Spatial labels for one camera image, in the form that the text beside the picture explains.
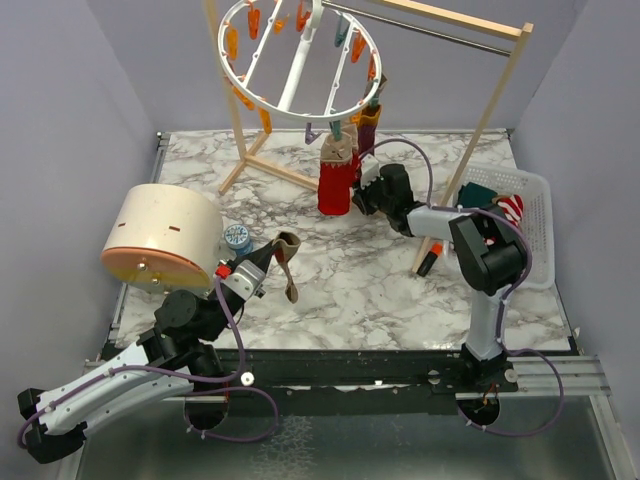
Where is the white round clip hanger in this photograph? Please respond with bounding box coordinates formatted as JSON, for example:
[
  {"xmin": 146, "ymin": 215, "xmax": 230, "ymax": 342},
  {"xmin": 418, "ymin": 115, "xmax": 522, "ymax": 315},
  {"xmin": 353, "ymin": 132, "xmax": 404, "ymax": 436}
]
[{"xmin": 215, "ymin": 1, "xmax": 386, "ymax": 124}]

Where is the red beige reindeer sock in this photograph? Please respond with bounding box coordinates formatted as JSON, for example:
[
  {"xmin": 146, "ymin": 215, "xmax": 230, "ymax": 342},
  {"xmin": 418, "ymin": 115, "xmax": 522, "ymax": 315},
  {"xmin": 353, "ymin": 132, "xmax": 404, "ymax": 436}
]
[
  {"xmin": 317, "ymin": 133, "xmax": 354, "ymax": 216},
  {"xmin": 342, "ymin": 123, "xmax": 361, "ymax": 182}
]

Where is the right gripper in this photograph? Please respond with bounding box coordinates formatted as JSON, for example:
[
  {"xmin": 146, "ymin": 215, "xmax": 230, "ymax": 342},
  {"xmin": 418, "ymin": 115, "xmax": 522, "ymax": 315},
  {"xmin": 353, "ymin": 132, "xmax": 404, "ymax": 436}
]
[{"xmin": 353, "ymin": 172, "xmax": 394, "ymax": 216}]

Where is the red beige reindeer sock back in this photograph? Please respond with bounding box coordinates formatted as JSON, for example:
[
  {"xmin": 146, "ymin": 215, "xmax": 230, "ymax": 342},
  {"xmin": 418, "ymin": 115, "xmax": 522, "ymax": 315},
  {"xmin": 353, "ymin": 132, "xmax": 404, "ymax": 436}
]
[{"xmin": 342, "ymin": 123, "xmax": 361, "ymax": 182}]

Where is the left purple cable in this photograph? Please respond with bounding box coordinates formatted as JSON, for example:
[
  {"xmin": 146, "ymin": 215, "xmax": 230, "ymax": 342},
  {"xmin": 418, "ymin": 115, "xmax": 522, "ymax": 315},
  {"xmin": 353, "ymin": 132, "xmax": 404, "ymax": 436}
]
[{"xmin": 17, "ymin": 269, "xmax": 247, "ymax": 450}]

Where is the wooden hanger rack frame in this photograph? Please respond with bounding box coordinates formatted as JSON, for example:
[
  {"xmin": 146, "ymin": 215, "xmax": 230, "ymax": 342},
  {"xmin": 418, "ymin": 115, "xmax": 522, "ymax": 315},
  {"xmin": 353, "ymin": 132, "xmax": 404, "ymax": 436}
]
[{"xmin": 201, "ymin": 0, "xmax": 535, "ymax": 275}]

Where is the red beige reindeer sock front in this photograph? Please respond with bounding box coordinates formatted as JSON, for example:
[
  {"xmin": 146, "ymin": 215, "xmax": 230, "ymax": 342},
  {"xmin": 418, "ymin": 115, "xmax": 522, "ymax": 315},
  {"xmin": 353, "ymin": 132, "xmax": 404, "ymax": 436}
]
[{"xmin": 317, "ymin": 133, "xmax": 354, "ymax": 216}]

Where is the dark teal sock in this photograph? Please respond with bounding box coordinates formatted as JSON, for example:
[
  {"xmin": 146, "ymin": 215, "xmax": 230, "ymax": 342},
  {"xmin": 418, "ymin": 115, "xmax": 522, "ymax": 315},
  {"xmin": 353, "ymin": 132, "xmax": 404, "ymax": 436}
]
[{"xmin": 455, "ymin": 182, "xmax": 498, "ymax": 208}]

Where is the white plastic basket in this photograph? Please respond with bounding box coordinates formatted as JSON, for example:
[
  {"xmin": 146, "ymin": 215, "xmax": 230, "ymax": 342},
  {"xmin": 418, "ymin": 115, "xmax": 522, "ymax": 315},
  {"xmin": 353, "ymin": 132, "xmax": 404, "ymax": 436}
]
[{"xmin": 448, "ymin": 163, "xmax": 555, "ymax": 290}]

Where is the red white striped sock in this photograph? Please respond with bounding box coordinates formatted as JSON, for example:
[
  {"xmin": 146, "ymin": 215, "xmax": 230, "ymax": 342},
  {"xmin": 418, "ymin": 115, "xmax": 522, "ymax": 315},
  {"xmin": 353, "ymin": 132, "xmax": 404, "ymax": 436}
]
[{"xmin": 492, "ymin": 194, "xmax": 524, "ymax": 228}]

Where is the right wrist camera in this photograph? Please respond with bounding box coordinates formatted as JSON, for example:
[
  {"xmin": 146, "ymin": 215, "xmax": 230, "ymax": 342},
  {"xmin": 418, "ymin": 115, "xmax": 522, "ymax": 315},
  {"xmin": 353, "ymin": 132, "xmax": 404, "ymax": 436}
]
[{"xmin": 357, "ymin": 154, "xmax": 380, "ymax": 189}]

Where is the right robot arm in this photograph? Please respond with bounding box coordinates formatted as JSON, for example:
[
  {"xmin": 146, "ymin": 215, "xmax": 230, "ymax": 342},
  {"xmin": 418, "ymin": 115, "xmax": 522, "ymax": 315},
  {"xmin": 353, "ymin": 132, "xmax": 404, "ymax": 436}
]
[{"xmin": 352, "ymin": 158, "xmax": 532, "ymax": 391}]

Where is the purple yellow striped sock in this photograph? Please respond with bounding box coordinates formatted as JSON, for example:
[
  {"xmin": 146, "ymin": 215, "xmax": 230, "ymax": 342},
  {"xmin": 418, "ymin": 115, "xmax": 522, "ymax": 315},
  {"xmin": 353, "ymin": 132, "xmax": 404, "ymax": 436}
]
[{"xmin": 357, "ymin": 104, "xmax": 382, "ymax": 158}]

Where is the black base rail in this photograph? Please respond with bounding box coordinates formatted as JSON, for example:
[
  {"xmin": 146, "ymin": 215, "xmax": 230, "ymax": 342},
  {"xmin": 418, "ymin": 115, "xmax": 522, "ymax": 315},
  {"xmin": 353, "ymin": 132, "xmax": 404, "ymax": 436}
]
[{"xmin": 151, "ymin": 346, "xmax": 516, "ymax": 416}]

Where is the blue patterned round tin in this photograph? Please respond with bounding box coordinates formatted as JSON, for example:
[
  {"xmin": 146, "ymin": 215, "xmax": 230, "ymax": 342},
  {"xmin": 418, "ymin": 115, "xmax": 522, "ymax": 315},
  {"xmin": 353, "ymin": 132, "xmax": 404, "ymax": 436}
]
[{"xmin": 223, "ymin": 224, "xmax": 253, "ymax": 257}]

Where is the teal clothespin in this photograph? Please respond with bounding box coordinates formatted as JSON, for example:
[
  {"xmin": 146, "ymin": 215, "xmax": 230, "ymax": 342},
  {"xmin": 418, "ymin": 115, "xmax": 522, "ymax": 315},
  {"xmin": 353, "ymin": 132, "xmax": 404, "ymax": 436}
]
[{"xmin": 329, "ymin": 120, "xmax": 345, "ymax": 145}]

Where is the purple clothespin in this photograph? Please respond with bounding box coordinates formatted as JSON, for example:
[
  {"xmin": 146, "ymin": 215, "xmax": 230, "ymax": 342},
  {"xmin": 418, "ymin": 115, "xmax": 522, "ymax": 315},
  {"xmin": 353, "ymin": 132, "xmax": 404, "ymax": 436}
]
[{"xmin": 304, "ymin": 122, "xmax": 321, "ymax": 145}]

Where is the beige argyle sock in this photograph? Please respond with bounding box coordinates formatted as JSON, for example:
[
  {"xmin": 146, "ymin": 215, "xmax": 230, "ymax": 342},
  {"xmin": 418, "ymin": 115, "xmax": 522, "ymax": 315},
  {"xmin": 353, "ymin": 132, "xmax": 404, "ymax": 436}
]
[{"xmin": 272, "ymin": 231, "xmax": 301, "ymax": 304}]

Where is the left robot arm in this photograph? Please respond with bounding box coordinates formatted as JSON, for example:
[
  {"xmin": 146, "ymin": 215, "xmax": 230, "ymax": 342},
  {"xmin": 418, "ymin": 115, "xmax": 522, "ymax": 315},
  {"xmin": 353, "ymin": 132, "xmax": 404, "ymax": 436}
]
[{"xmin": 17, "ymin": 236, "xmax": 287, "ymax": 464}]

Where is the black orange highlighter marker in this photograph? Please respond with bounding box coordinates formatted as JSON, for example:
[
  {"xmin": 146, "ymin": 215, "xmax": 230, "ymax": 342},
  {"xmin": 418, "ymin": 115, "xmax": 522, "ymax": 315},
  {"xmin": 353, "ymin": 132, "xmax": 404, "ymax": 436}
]
[{"xmin": 417, "ymin": 242, "xmax": 443, "ymax": 277}]

